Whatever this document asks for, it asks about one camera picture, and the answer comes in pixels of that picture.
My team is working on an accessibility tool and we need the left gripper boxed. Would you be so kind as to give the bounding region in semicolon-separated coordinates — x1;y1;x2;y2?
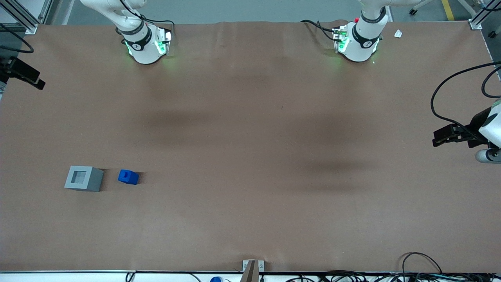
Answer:
432;99;501;149

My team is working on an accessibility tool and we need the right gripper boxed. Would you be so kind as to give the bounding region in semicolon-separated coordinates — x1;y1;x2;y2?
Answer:
0;57;46;93

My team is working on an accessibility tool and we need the blue plastic insert part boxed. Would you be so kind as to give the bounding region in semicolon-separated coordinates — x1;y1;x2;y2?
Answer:
118;169;140;185

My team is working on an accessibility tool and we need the gray square base block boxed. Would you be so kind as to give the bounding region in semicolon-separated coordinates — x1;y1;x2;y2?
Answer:
64;166;105;192

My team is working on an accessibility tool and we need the white chair leg with caster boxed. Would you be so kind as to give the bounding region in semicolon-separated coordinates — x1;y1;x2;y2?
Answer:
409;0;436;16

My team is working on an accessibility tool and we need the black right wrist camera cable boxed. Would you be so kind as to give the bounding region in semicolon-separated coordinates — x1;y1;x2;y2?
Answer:
0;23;34;54

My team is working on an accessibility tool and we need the long black left wrist cable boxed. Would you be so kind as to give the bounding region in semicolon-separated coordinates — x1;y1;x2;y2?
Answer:
430;61;501;137

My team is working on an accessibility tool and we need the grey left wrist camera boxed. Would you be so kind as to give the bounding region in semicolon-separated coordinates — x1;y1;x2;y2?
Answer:
474;148;501;164

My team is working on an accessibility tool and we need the short black looped cable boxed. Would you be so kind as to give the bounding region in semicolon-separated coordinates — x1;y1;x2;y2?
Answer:
481;66;501;99

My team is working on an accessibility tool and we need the aluminium frame post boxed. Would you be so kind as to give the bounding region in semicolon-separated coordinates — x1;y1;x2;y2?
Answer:
0;0;38;35
469;0;501;31

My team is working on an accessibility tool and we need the black cable loop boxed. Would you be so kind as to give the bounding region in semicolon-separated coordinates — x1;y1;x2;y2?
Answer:
402;252;443;275

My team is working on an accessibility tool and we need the black left arm base cable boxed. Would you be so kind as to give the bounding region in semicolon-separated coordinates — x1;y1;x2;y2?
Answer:
300;19;339;42

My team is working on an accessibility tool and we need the black tangled cable bundle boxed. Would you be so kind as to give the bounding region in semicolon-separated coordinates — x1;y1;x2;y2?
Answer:
285;269;501;282

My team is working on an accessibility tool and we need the grey metal camera mount bracket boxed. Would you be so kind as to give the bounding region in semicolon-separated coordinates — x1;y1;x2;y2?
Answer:
240;259;265;282

